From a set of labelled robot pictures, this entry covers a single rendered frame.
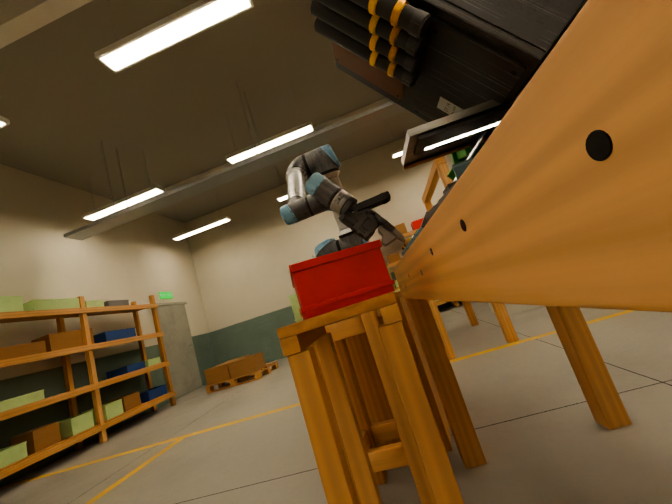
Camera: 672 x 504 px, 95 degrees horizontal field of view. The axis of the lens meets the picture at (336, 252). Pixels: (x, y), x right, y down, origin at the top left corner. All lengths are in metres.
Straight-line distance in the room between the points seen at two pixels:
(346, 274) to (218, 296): 8.85
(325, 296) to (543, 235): 0.48
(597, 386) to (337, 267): 1.35
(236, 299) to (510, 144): 9.03
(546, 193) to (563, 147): 0.04
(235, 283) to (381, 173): 5.09
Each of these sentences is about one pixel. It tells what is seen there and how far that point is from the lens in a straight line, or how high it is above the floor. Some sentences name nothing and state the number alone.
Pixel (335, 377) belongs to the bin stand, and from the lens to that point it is 0.97.
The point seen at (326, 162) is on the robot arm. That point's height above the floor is 1.42.
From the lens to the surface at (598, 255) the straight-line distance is 0.24.
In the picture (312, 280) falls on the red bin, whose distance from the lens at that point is 0.67.
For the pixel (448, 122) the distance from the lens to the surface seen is 0.78.
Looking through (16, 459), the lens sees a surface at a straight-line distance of 5.63.
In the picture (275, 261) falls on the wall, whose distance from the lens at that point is 8.75.
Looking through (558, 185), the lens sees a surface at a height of 0.83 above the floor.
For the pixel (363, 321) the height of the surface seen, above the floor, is 0.72.
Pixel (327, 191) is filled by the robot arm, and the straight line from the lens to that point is 0.98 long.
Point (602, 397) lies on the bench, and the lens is 1.79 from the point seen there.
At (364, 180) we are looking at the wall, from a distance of 8.66.
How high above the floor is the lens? 0.80
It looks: 10 degrees up
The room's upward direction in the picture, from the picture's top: 18 degrees counter-clockwise
